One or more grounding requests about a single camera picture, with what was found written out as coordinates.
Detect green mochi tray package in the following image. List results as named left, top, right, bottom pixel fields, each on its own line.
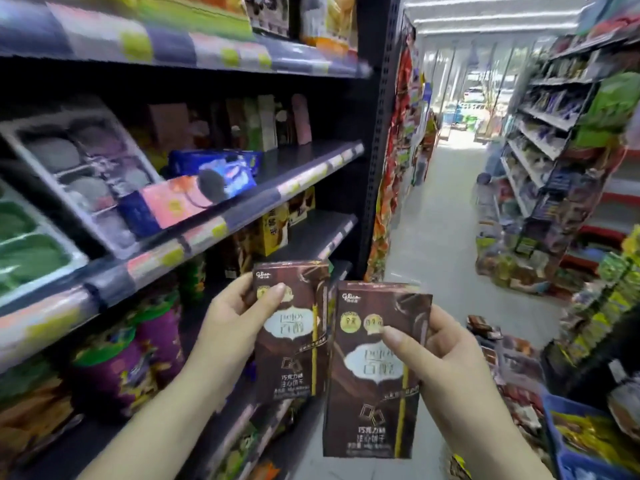
left=0, top=179, right=90, bottom=309

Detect dark cookie pack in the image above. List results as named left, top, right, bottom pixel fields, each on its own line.
left=242, top=0, right=291, bottom=39

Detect black store shelf unit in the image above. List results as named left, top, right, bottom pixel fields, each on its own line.
left=0, top=0, right=403, bottom=480

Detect row of hanging snack packets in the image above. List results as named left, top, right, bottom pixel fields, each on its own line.
left=364, top=32, right=427, bottom=284

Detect person's left forearm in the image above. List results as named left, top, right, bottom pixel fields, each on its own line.
left=77, top=356, right=236, bottom=480

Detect brown chocolate biscuit box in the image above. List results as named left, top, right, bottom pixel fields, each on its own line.
left=322, top=280, right=434, bottom=460
left=247, top=260, right=331, bottom=403

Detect blue and pink cookie pack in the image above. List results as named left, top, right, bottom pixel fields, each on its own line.
left=117, top=160, right=257, bottom=239

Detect blue plastic basket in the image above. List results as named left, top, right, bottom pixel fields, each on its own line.
left=542, top=389, right=640, bottom=480

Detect purple snack can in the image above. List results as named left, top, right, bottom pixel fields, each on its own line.
left=134, top=294, right=187, bottom=391
left=69, top=326, right=157, bottom=421

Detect orange snack bag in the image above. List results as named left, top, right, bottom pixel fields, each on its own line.
left=300, top=0, right=359, bottom=56

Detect person's right hand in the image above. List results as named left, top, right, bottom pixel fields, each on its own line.
left=382, top=305, right=494, bottom=438

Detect green tall box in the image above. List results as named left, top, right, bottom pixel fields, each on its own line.
left=257, top=94, right=279, bottom=152

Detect person's left hand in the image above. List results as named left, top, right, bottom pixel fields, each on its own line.
left=187, top=272, right=287, bottom=396

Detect person's right forearm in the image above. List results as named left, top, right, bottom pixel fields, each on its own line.
left=434, top=395, right=557, bottom=480

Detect yellow snack box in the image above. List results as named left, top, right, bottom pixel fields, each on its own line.
left=258, top=205, right=291, bottom=257
left=287, top=187, right=317, bottom=226

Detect brown snack bags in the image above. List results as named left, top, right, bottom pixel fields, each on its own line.
left=0, top=372, right=85, bottom=478

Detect grey mochi tray package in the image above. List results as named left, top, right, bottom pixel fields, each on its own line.
left=0, top=101, right=167, bottom=259

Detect green snack packets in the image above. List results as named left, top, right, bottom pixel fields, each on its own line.
left=571, top=71, right=640, bottom=150

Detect pile of red snack packets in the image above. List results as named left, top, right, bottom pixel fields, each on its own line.
left=466, top=314, right=552, bottom=448

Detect stocked store shelf unit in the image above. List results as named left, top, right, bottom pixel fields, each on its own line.
left=474, top=25, right=640, bottom=298

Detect ceiling light strip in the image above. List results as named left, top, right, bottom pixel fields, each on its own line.
left=417, top=24, right=577, bottom=35
left=403, top=0, right=587, bottom=9
left=413, top=11, right=582, bottom=24

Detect stack of green yellow packets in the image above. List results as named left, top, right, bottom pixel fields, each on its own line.
left=559, top=226, right=640, bottom=366

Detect pink tall box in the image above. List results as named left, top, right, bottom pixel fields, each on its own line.
left=291, top=93, right=314, bottom=146

